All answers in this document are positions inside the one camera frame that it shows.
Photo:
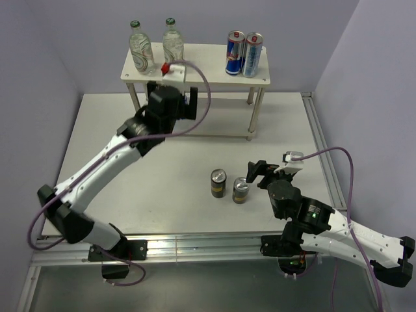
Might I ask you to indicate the green cap glass bottle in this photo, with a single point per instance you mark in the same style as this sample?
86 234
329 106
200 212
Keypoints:
140 48
172 42

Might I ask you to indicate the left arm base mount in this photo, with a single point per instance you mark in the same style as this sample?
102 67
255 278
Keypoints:
116 263

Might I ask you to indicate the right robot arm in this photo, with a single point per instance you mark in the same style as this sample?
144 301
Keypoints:
313 226

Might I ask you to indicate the silver Red Bull can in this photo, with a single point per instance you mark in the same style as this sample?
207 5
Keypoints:
252 53

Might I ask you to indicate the grey coffee can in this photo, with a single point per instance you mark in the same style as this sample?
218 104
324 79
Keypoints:
241 189

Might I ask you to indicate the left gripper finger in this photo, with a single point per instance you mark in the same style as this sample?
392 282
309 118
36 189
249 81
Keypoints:
192 103
152 88

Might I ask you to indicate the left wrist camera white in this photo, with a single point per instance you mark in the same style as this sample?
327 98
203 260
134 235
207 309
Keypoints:
173 75

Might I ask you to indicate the white two-tier shelf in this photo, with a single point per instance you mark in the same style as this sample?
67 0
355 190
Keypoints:
232 114

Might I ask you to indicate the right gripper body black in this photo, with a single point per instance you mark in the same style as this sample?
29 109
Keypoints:
271 175

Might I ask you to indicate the blue Red Bull can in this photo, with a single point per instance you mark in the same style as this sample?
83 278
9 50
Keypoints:
234 53

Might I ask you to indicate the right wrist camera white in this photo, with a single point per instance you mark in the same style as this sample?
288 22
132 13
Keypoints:
292 162

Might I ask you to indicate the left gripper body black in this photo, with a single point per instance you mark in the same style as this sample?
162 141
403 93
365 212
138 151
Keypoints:
169 127

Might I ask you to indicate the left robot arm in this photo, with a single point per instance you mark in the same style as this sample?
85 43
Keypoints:
66 203

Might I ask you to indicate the aluminium front rail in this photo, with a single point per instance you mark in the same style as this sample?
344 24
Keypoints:
181 271

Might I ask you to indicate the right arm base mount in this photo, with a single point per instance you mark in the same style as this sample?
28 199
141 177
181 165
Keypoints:
293 262

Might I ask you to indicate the black coffee can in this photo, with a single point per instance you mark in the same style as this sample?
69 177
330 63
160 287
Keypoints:
218 183

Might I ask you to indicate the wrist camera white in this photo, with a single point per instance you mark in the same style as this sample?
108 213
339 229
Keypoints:
292 162
173 75

